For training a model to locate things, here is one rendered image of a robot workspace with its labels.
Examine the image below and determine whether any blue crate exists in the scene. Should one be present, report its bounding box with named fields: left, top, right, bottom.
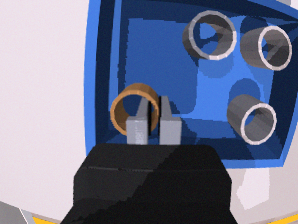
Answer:
left=84, top=0, right=298, bottom=169

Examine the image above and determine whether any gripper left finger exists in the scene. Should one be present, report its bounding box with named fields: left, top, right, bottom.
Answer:
left=126, top=96, right=152, bottom=144

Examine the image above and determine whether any grey metal sleeve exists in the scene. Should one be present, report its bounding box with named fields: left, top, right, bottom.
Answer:
left=182, top=10, right=237, bottom=60
left=240, top=26, right=292, bottom=70
left=226, top=94, right=277, bottom=145

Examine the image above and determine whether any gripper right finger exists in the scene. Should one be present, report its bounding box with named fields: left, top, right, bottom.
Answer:
left=158, top=96, right=182, bottom=145

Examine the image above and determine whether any bronze bushing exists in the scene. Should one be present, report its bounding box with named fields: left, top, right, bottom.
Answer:
left=110, top=83, right=158, bottom=136

